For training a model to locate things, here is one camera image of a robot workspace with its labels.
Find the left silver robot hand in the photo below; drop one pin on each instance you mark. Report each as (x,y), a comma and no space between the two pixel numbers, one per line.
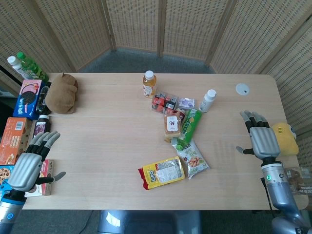
(24,168)

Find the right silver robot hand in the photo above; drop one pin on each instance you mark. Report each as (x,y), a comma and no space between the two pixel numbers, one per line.
(263,141)

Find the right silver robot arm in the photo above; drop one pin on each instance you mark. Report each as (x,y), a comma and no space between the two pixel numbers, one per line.
(280,192)

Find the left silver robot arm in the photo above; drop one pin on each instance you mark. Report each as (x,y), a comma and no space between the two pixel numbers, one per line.
(8,209)

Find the packaged bread slice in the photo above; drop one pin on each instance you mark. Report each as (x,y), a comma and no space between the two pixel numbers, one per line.
(172,126)

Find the blue chocolate cookie box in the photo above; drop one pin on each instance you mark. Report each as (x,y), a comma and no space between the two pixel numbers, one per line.
(5,176)

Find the yellow plush toy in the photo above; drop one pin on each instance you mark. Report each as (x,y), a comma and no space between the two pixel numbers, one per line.
(285,140)

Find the red white cookie box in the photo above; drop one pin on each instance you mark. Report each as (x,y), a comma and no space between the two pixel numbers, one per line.
(45,180)

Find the orange biscuit box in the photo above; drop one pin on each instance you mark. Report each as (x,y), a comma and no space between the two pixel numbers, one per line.
(12,140)

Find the dark purple juice bottle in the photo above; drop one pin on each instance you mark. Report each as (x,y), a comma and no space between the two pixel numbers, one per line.
(42,125)

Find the brown cold brew box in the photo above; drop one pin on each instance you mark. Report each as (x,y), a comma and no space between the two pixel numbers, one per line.
(298,182)

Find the small white yogurt bottle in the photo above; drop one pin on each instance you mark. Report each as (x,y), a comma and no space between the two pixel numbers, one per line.
(207,101)

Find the blue pink Oreo box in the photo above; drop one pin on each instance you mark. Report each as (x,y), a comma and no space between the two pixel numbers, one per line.
(28,98)

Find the green nut snack bag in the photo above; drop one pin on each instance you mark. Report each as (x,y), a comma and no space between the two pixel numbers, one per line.
(192,158)

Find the black snack packet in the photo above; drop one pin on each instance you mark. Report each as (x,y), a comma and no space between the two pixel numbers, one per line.
(44,97)

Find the green chips tube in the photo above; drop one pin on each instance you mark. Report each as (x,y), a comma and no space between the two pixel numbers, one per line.
(190,128)

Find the brown plush toy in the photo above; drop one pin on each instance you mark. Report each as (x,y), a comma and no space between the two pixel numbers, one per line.
(63,93)

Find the purple small snack packet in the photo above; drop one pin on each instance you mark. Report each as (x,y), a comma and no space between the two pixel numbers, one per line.
(186,102)

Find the dark red drink can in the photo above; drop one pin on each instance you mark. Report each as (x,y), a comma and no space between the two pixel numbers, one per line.
(181,114)

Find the green soda bottle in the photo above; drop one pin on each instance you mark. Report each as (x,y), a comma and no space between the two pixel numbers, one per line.
(31,67)

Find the white milk drink bottle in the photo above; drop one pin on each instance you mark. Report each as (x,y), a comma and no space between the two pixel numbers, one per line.
(17,65)

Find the yellow Lipo snack pack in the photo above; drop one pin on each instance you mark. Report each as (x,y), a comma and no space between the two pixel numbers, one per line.
(162,173)

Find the red black snack multipack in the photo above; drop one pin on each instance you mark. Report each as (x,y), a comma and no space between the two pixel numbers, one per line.
(164,102)

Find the orange juice bottle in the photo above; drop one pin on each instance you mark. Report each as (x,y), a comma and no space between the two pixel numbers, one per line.
(149,84)

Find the woven bamboo folding screen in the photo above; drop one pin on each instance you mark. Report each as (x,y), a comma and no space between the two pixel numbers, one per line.
(156,29)

